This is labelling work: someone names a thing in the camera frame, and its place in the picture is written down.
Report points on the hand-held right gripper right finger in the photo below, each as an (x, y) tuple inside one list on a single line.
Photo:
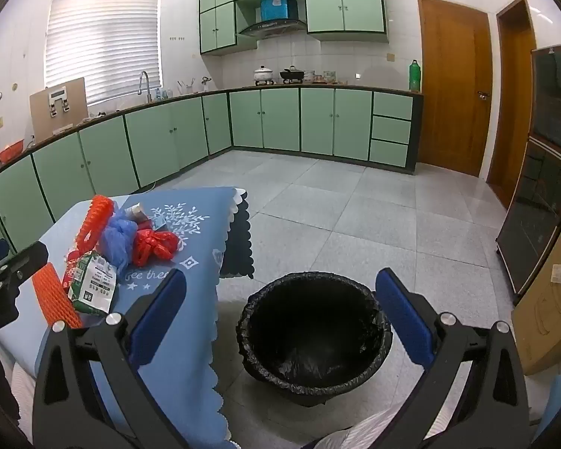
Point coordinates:
[(404, 322)]

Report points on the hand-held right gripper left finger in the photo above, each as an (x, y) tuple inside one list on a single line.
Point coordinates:
[(161, 313)]

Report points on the orange foam net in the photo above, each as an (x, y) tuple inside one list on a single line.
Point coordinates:
[(96, 220), (54, 294)]

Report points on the green white snack packet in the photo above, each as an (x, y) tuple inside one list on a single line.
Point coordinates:
[(91, 285)]

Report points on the red plastic bag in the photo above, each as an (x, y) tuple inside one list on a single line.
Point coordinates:
[(152, 245)]

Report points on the blue plastic bag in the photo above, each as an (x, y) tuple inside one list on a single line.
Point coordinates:
[(119, 243)]

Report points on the blue milk carton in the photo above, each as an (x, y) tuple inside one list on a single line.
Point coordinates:
[(158, 222)]

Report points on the black bin with black liner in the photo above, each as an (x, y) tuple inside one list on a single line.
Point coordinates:
[(308, 332)]

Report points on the blue beige paper cup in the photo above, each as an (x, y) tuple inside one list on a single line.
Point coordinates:
[(134, 211)]

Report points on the light blue tablecloth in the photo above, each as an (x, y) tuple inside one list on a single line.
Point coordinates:
[(60, 229)]

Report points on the blue tree print tablecloth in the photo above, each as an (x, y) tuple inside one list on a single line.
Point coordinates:
[(191, 252)]

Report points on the red plastic basin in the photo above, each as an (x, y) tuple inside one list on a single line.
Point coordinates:
[(10, 152)]

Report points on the navy scalloped cloth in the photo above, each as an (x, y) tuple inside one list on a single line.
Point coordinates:
[(241, 243)]

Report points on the brown cardboard box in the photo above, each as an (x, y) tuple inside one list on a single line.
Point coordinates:
[(547, 318)]

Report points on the cardboard box on counter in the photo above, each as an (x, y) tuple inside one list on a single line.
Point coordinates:
[(42, 117)]

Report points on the black glass cabinet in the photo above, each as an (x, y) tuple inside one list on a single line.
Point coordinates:
[(537, 224)]

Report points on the green cabinet drawer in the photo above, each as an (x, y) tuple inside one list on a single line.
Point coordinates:
[(392, 105), (388, 153), (390, 130)]

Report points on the blue cloth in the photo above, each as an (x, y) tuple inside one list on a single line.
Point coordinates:
[(558, 407)]

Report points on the metal kitchen faucet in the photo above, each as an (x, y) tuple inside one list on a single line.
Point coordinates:
[(146, 82)]

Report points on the green base cabinets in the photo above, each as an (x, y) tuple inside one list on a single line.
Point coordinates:
[(280, 121)]

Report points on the utensil holder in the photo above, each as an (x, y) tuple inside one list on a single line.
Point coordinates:
[(186, 88)]

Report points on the white window blind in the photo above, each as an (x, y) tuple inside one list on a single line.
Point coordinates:
[(103, 42)]

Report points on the plain wooden door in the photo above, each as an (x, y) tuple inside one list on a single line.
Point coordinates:
[(514, 103)]

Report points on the green thermos bottle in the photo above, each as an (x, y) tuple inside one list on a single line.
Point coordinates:
[(415, 77)]

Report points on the glass jar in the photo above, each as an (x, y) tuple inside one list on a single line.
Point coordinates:
[(329, 76), (309, 76)]

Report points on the white cooking pot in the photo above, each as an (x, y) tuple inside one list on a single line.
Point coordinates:
[(263, 75)]

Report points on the black wok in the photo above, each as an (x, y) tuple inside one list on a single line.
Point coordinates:
[(292, 75)]

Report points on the black range hood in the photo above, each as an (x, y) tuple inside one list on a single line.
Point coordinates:
[(271, 26)]

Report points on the blue box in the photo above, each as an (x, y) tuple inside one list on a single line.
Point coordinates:
[(278, 7)]

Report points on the green wall cabinets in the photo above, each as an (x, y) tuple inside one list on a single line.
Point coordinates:
[(346, 4)]

